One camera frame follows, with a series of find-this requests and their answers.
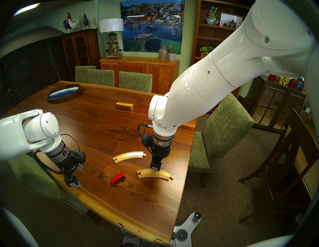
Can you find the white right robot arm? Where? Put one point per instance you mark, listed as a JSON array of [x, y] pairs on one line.
[[224, 69]]

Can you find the framed text sign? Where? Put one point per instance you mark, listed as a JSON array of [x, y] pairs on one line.
[[228, 19]]

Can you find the curved wooden train track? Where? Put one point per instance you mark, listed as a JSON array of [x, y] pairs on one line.
[[127, 156], [162, 175]]

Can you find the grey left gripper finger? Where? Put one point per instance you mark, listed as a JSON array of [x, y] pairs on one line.
[[75, 180], [70, 182]]

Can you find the ceiling light panel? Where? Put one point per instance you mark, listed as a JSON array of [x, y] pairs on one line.
[[26, 9]]

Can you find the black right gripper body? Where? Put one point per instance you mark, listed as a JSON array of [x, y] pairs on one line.
[[160, 154]]

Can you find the white rooster figurine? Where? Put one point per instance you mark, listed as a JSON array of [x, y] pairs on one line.
[[74, 24]]

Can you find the patterned ceramic vase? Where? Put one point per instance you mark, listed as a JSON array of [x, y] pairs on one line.
[[163, 52]]

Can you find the blue toy house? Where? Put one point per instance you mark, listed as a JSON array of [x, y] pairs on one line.
[[300, 84]]

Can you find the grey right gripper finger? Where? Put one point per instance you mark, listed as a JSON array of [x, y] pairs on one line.
[[155, 167], [161, 166]]

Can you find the dark wooden bookshelf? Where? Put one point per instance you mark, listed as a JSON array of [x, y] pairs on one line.
[[206, 32]]

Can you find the dark wooden slatted chair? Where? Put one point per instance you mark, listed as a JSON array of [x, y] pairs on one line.
[[299, 139]]

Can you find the harbour town painting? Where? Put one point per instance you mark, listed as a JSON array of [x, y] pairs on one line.
[[152, 27]]

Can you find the flat wooden box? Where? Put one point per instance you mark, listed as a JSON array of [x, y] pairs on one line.
[[125, 104]]

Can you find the blue and red rooster figurine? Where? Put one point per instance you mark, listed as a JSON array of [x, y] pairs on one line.
[[66, 25]]

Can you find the dark bird figurine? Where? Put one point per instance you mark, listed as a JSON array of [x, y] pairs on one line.
[[86, 22]]

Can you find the red toy house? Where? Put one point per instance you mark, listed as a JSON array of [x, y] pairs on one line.
[[292, 84], [272, 78]]

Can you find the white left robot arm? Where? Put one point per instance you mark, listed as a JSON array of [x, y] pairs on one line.
[[15, 134]]

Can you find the glass door wooden cabinet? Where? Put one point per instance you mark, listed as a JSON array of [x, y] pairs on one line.
[[271, 104]]

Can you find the white drum lamp shade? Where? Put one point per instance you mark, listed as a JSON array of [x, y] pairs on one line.
[[111, 25]]

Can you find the yellow toy house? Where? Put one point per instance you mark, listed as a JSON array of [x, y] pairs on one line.
[[282, 80]]

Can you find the plant in white pot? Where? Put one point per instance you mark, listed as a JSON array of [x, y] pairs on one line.
[[172, 56]]

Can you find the round tray with blue inlay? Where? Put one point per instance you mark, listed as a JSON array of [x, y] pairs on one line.
[[63, 92]]

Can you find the light wooden sideboard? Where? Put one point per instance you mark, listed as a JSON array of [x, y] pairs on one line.
[[159, 77]]

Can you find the tiered stand with small plants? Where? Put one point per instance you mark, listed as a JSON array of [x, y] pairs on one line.
[[113, 44]]

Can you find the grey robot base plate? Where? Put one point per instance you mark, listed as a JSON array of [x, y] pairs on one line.
[[185, 229]]

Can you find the tall dark wooden cabinet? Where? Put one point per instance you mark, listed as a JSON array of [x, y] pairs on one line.
[[81, 49]]

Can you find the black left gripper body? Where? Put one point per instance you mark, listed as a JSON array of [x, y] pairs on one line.
[[71, 160]]

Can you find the succulent in wooden planter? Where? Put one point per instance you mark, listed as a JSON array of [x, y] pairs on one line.
[[206, 51]]

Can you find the green frog figurine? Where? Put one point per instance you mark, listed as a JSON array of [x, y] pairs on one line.
[[211, 16]]

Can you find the green upholstered dining chair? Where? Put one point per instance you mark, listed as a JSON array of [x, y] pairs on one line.
[[224, 129], [101, 77], [27, 174], [81, 73], [135, 81]]

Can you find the red toy train car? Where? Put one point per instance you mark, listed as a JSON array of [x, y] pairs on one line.
[[117, 178]]

